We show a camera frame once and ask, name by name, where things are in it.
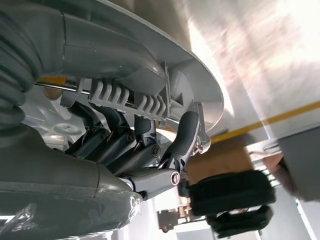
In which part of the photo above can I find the stainless steel workbench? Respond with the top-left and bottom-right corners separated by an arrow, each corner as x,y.
109,0 -> 320,147

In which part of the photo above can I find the brown cardboard box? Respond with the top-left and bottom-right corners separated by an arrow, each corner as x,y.
186,139 -> 254,185

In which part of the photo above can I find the black case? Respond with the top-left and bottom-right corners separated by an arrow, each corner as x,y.
207,204 -> 275,239
189,169 -> 276,217

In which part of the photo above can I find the grey laptop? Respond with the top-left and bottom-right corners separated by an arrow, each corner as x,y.
276,125 -> 320,202

